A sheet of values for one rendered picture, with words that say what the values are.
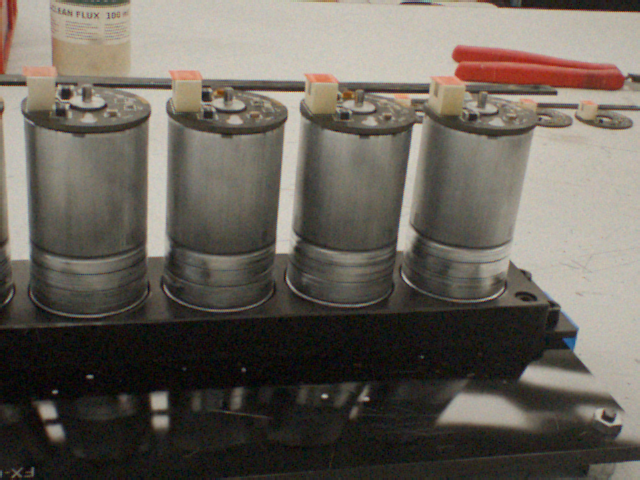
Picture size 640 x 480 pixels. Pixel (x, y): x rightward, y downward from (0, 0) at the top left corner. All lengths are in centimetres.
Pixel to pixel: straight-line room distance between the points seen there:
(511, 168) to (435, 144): 2
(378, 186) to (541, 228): 13
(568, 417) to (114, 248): 10
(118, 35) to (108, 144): 24
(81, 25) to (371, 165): 24
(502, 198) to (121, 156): 8
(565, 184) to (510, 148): 16
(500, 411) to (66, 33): 28
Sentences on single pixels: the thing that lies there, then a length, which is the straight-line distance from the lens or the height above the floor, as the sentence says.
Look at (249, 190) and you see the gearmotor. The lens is 20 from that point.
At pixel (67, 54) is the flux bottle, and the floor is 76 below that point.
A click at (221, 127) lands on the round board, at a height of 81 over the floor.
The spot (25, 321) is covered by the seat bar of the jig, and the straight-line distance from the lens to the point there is 20.
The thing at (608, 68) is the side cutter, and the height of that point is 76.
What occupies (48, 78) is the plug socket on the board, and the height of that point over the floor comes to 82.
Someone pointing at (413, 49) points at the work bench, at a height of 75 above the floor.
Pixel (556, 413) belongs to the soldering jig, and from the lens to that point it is 21.
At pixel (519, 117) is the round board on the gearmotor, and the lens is 22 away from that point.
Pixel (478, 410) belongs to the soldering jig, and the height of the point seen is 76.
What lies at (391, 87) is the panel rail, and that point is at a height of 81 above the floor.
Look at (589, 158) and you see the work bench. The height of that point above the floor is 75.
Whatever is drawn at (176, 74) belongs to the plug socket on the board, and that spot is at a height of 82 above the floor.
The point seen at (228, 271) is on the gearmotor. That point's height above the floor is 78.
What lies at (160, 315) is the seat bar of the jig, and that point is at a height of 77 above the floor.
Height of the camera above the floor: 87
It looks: 25 degrees down
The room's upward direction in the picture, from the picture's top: 6 degrees clockwise
